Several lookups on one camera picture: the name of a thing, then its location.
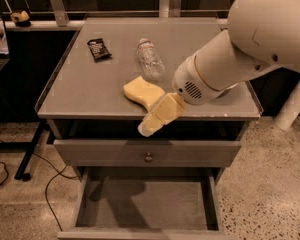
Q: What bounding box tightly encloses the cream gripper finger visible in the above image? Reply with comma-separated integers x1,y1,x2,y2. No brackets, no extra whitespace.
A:
138,93,186,137

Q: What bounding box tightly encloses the open middle drawer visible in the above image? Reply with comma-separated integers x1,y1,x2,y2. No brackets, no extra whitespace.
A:
57,168,232,240

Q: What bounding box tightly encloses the black table leg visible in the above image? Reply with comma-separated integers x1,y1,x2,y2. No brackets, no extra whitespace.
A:
14,120,46,180

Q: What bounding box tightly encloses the black snack wrapper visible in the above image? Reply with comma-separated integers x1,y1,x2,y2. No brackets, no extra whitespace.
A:
87,38,112,62

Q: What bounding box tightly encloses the black floor cable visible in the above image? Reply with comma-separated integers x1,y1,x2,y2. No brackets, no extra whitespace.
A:
0,132,10,187
32,152,78,232

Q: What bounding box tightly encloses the clear plastic water bottle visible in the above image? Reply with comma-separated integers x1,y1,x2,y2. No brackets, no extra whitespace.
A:
137,38,165,81

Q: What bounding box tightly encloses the top drawer with knob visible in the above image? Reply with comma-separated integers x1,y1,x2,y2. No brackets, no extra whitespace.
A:
54,139,241,167

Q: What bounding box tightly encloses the white paper bowl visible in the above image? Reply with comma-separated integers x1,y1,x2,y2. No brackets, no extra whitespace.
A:
220,83,238,97

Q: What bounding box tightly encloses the yellow black tape dispenser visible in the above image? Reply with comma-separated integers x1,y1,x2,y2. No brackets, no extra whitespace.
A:
10,10,31,27

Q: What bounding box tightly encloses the grey drawer cabinet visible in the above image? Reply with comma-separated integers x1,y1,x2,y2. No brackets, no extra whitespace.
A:
34,16,264,240

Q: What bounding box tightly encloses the metal window frame rail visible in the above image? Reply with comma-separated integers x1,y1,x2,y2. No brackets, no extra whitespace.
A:
0,0,234,29

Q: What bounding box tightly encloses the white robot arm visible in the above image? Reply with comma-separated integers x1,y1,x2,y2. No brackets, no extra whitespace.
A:
138,0,300,137

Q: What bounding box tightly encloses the yellow curved sponge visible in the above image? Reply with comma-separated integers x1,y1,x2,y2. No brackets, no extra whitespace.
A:
123,76,165,111

